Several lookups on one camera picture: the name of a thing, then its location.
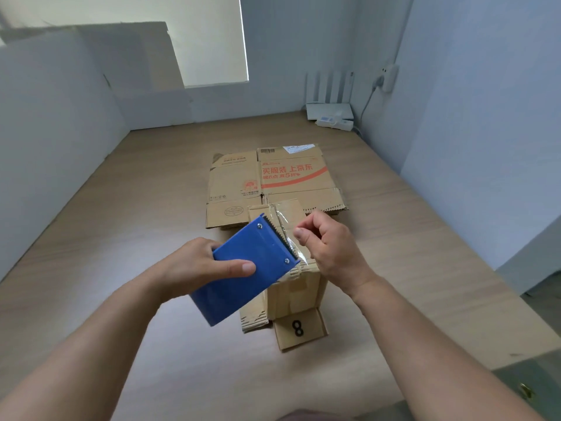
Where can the person's left hand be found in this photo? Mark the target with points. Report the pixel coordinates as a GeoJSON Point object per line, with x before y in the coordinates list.
{"type": "Point", "coordinates": [193, 269]}

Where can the person's right hand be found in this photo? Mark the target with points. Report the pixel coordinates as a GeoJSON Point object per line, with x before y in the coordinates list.
{"type": "Point", "coordinates": [337, 254]}

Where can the clear yellowish tape roll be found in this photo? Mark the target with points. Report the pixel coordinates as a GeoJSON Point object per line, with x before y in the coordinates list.
{"type": "Point", "coordinates": [287, 234]}

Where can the stack of cardboard boxes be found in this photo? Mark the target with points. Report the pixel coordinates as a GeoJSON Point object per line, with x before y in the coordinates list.
{"type": "Point", "coordinates": [228, 227]}

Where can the small brown cardboard box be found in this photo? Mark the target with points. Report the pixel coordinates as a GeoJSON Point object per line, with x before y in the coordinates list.
{"type": "Point", "coordinates": [298, 302]}

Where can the blue tape dispenser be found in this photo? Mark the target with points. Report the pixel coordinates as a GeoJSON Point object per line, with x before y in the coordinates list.
{"type": "Point", "coordinates": [254, 241]}

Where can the red-printed cardboard box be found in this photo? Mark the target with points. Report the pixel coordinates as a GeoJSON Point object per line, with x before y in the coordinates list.
{"type": "Point", "coordinates": [232, 179]}

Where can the person's left forearm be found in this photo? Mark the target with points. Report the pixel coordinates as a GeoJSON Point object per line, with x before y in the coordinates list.
{"type": "Point", "coordinates": [79, 359]}

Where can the person's right forearm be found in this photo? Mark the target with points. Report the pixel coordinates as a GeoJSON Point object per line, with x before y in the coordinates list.
{"type": "Point", "coordinates": [429, 359]}

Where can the white power strip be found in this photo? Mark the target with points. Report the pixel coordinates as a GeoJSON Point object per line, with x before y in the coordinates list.
{"type": "Point", "coordinates": [344, 125]}

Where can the white router with antennas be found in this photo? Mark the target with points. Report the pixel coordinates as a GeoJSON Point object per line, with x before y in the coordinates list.
{"type": "Point", "coordinates": [328, 111]}

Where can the bright window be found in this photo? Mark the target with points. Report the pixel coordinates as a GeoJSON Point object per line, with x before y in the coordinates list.
{"type": "Point", "coordinates": [210, 39]}

